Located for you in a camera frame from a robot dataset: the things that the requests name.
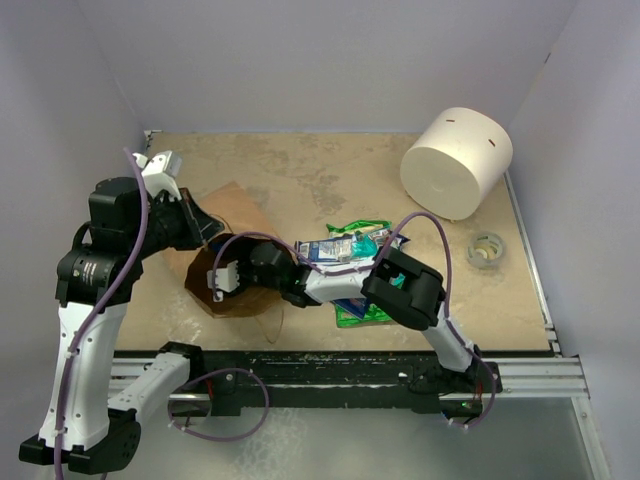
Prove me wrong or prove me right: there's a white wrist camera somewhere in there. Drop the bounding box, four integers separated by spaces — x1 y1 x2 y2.
133 150 183 200
207 261 240 302

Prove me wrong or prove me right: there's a green Chuba chips bag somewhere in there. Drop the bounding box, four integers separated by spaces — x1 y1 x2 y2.
327 220 392 328

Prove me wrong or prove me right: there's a brown paper bag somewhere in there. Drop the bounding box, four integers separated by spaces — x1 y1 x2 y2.
163 182 284 350

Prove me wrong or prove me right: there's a white cylindrical container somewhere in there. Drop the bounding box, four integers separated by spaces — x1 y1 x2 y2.
400 107 514 221

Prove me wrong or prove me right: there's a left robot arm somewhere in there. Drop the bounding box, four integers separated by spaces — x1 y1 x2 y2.
19 177 224 475

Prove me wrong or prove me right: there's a black aluminium frame rail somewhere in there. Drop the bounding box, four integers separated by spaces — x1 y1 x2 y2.
169 351 589 419

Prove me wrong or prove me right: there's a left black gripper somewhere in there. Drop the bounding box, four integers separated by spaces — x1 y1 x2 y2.
129 187 225 260

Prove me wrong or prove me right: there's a teal snack packet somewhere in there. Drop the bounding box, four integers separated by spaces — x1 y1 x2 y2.
350 235 387 261

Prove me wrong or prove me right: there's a blue white snack packet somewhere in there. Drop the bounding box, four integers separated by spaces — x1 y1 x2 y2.
370 229 410 250

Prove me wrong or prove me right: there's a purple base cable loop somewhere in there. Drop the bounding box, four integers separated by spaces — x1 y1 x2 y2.
167 367 272 442

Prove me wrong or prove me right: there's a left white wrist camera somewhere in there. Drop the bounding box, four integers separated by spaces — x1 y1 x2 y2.
133 150 183 200

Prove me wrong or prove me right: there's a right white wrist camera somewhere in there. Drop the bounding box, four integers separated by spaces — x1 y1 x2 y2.
207 261 240 302

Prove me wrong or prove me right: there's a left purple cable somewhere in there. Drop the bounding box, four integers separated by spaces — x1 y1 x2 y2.
52 147 150 480

